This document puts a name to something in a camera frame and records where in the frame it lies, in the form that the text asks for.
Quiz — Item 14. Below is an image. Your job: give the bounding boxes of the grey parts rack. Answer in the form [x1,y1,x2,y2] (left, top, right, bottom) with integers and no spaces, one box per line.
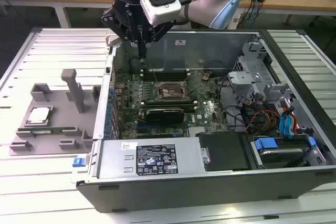
[8,68,102,156]

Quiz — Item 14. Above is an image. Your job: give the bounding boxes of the silver power supply unit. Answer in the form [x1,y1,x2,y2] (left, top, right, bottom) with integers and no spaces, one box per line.
[97,137,205,179]

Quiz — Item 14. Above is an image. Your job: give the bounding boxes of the silver chipset heatsink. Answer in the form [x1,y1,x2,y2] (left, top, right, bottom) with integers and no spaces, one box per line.
[188,126,208,137]

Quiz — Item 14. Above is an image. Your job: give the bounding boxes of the silver square CPU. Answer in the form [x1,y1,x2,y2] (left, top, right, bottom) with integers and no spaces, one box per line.
[27,106,53,125]

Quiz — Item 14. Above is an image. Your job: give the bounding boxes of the yellow red power wires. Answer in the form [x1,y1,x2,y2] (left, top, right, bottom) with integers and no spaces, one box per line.
[248,109,281,132]

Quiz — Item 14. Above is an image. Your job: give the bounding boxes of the silver metal drive cage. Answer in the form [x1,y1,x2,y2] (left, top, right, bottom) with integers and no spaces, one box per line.
[227,40,296,109]

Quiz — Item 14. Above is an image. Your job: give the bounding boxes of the blue flat data wire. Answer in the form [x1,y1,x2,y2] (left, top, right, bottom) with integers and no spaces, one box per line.
[279,105,297,138]

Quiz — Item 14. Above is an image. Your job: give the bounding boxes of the black graphics card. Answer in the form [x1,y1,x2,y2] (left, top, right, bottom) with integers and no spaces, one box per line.
[145,107,185,125]

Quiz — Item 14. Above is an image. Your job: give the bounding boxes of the CPU socket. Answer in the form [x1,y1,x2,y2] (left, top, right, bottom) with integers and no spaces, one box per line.
[156,81,191,101]

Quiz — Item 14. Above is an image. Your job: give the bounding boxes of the green motherboard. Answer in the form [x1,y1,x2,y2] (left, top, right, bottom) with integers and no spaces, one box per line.
[112,68,230,140]

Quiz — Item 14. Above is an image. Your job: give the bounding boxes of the black plastic shroud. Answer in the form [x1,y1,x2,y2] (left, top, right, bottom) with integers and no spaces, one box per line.
[196,131,250,172]

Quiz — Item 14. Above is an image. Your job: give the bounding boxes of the blue plastic latch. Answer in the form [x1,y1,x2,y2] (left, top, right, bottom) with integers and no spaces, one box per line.
[72,157,86,168]

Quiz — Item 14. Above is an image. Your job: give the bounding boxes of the hard disk in blue carrier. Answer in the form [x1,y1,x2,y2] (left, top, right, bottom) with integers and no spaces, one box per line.
[250,136,317,169]

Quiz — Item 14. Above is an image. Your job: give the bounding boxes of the black grey PC case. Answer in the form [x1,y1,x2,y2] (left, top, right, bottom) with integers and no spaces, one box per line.
[76,28,336,213]

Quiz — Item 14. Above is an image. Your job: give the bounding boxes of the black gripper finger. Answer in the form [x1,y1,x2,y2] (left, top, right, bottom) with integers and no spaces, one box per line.
[101,8,143,59]
[142,20,176,59]

